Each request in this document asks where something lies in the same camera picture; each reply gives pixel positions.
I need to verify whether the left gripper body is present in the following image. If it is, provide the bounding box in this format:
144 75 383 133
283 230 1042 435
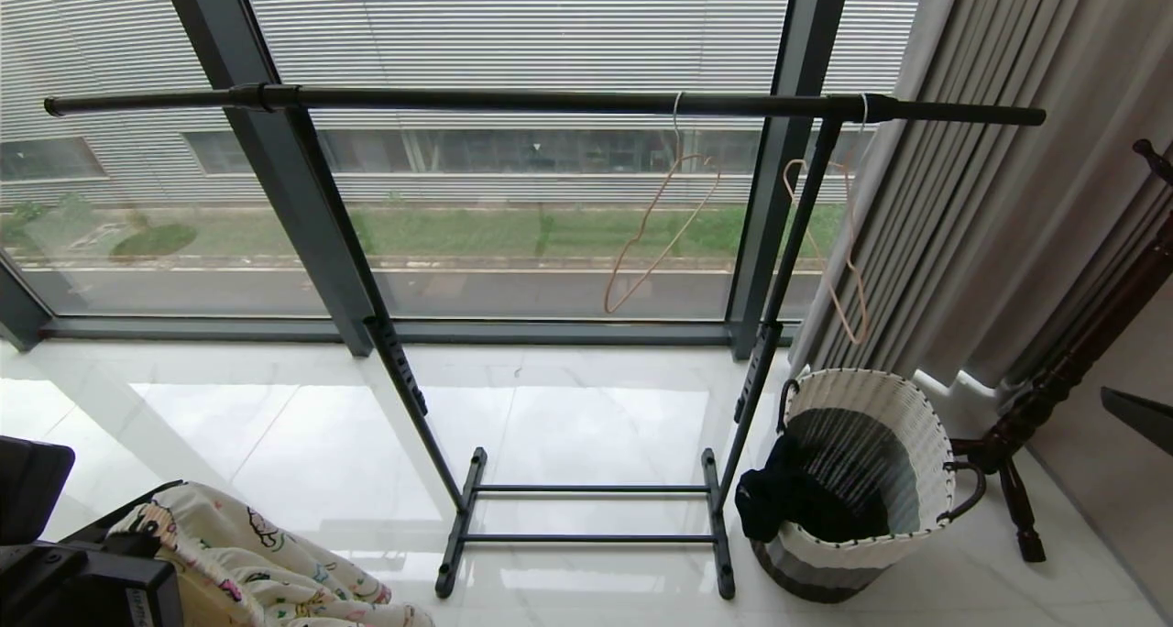
0 543 184 627

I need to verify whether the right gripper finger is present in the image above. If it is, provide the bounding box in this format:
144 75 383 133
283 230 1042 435
1100 387 1173 456

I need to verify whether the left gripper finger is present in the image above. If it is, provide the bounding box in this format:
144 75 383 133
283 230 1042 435
62 483 184 562

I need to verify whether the cream printed garment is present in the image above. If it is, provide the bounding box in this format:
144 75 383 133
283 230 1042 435
108 482 436 627

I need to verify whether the pink clothes hanger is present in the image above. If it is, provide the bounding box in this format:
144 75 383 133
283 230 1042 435
603 93 722 314
784 95 869 346

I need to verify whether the black garment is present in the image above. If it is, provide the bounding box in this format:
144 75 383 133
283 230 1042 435
735 434 890 544

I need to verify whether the white laundry basket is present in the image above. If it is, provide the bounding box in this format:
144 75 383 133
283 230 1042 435
751 368 988 604

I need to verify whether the black clothes rack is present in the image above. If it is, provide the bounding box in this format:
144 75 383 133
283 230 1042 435
44 83 1047 600

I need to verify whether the dark brown wooden coat stand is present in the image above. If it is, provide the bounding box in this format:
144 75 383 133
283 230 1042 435
948 138 1173 564

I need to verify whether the beige curtain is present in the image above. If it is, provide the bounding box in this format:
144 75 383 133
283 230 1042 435
788 0 1173 417

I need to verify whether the window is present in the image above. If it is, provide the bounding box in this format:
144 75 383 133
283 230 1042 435
0 0 931 362

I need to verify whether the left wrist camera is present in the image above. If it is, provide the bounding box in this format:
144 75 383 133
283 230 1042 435
0 436 76 545

